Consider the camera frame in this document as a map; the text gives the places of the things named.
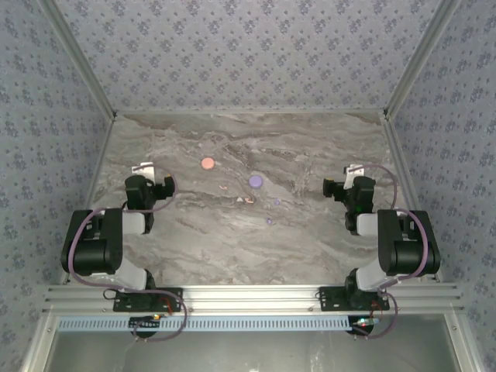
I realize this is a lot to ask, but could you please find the left controller board with LED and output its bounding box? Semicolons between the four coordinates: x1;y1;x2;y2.
129;314;163;333

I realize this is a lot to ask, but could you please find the controller board with led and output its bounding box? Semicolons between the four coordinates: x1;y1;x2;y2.
348;315;383;336
129;314;163;333

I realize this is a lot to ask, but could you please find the right controller board with LED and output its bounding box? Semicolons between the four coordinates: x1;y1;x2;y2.
348;315;383;336

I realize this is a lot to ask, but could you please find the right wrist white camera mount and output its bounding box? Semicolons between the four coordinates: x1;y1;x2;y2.
343;164;366;191

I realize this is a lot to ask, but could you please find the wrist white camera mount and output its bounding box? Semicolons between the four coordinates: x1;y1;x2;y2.
130;161;157;183
343;164;366;191

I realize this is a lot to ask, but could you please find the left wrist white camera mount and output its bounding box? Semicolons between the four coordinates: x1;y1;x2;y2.
130;161;157;183

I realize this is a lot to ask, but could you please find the right aluminium table side rail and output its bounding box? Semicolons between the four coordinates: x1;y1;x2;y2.
381;112;445;283

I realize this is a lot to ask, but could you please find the aluminium table side rail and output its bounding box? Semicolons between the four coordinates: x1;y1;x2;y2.
381;112;445;283
57;114;117;286

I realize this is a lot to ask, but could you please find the left aluminium table side rail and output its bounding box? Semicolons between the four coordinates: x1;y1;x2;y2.
57;114;117;286

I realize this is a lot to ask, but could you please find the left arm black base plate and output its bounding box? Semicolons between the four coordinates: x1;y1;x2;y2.
112;287;184;313

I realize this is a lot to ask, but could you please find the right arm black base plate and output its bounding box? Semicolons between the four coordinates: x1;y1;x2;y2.
318;285;391;312

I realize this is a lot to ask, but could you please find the aluminium table end rail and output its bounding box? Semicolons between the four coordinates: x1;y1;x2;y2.
115;108;385;115

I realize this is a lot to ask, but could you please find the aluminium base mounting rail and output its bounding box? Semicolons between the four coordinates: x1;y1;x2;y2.
42;284;465;313

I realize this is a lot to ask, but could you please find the left aluminium corner post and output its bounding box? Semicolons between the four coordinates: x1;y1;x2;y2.
38;0;118;117

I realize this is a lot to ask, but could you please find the aluminium corner post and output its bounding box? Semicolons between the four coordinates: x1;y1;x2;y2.
38;0;118;117
382;0;464;117

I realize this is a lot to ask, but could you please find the right aluminium corner post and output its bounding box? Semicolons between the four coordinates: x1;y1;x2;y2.
382;0;464;117

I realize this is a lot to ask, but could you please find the slotted pale cable duct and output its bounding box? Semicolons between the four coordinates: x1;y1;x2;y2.
56;315;360;333

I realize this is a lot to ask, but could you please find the left aluminium lower frame rail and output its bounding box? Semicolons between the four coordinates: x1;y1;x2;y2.
21;312;59;372

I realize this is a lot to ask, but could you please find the aluminium frame rail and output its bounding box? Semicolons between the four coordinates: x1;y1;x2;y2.
21;312;59;372
443;312;487;372

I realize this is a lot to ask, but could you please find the right aluminium lower frame rail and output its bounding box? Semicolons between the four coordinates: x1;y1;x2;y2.
443;312;487;372

